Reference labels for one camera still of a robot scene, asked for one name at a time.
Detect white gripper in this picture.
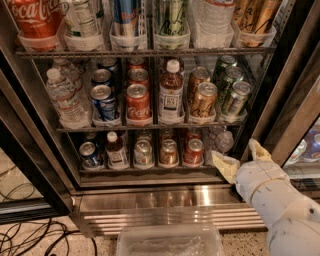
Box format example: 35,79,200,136
211,138,289,200

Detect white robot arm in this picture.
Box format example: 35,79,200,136
211,139,320,256

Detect water bottle bottom shelf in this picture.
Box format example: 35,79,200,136
206,131,234,166

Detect red can bottom shelf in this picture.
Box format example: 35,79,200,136
183,139,204,164

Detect right glass fridge door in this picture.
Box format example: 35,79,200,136
252,0,320,195

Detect front gold can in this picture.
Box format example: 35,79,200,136
190,82,218,118

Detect gold can bottom shelf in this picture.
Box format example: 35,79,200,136
160,139,178,165

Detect rear gold can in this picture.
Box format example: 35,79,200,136
187,66,211,103

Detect brown tea bottle middle shelf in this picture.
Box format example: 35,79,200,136
159,59,184,120

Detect white green can bottom shelf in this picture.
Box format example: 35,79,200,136
134,140,152,165

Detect front red cola can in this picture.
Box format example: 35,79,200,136
126,84,151,120

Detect tea bottle bottom shelf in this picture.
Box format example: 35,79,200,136
106,131,128,168

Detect gold cans top shelf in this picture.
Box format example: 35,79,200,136
233,0,282,47

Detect rear red cola can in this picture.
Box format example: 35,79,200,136
127,57,147,70

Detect steel fridge base grille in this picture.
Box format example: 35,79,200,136
70,184,264,237

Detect blue can bottom shelf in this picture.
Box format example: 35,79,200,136
79,142,103,167

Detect front blue pepsi can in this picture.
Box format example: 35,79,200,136
90,85,117,121

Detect blue pepsi can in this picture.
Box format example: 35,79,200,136
91,69,111,86
98,57,119,79
90,85,117,121

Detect rear blue pepsi can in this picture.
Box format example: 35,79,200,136
98,57,119,79

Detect blue silver can top shelf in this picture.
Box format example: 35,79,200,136
113,0,141,37

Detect left fridge door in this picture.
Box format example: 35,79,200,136
0,54,72,225

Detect silver green can top shelf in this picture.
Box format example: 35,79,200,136
60,0,104,38

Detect large red cola can top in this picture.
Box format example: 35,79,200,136
7,0,62,52

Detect clear plastic bin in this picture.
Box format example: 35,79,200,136
116,223,225,256

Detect front clear water bottle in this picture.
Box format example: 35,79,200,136
46,68,91,129

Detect rear clear water bottle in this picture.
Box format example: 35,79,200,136
52,58,82,91

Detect middle wire shelf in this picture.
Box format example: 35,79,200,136
56,122,243,133

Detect wire shelf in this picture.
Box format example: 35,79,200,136
56,122,243,133
15,47,275,59

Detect top wire shelf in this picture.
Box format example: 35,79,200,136
15,47,275,59

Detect black floor cables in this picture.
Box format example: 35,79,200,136
0,164,98,256

